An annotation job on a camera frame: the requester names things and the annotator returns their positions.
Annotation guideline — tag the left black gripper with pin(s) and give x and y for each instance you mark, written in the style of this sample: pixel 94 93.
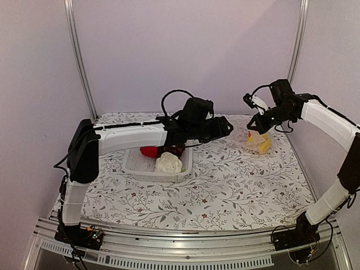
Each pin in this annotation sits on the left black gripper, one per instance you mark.
pixel 220 129

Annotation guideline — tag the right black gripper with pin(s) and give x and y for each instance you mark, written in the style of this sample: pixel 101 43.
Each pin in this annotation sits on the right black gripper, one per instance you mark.
pixel 262 127

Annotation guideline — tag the clear zip top bag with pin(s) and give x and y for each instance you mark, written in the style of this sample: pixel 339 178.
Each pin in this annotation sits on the clear zip top bag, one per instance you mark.
pixel 239 135

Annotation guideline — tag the white plastic basket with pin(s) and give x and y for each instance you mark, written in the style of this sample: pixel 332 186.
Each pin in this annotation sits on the white plastic basket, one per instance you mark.
pixel 143 168

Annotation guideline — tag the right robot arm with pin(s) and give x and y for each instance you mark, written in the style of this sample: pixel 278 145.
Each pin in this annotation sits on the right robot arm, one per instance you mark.
pixel 290 107

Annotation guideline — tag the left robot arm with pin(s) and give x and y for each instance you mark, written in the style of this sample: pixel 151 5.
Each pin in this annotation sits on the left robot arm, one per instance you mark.
pixel 196 121

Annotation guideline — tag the dark purple toy grapes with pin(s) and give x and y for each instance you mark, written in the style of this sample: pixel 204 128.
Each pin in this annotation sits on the dark purple toy grapes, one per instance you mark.
pixel 176 150

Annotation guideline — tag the white toy cauliflower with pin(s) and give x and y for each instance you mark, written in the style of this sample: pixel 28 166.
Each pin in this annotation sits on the white toy cauliflower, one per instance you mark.
pixel 168 163

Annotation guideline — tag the red toy bell pepper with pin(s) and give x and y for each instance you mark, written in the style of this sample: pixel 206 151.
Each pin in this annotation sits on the red toy bell pepper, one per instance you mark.
pixel 149 151

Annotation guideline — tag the floral table mat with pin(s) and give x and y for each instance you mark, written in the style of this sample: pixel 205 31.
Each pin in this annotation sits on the floral table mat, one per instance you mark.
pixel 229 188

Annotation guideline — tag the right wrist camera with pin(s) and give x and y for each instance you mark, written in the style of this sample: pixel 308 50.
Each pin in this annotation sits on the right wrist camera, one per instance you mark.
pixel 254 102

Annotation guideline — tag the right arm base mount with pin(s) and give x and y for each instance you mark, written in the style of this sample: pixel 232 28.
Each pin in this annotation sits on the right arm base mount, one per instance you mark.
pixel 295 236

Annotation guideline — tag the front aluminium rail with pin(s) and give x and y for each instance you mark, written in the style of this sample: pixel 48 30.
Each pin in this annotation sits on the front aluminium rail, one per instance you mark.
pixel 131 247

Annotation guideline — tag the right aluminium frame post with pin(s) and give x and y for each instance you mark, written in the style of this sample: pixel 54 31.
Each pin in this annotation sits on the right aluminium frame post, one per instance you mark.
pixel 299 37

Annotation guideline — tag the aluminium frame post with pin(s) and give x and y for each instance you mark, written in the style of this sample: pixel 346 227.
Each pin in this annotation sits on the aluminium frame post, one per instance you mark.
pixel 299 37
pixel 73 32

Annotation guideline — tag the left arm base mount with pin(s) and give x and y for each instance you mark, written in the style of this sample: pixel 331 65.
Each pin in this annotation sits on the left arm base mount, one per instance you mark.
pixel 89 238

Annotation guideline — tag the left aluminium frame post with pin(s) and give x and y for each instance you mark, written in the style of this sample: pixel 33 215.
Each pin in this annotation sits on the left aluminium frame post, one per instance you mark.
pixel 73 32

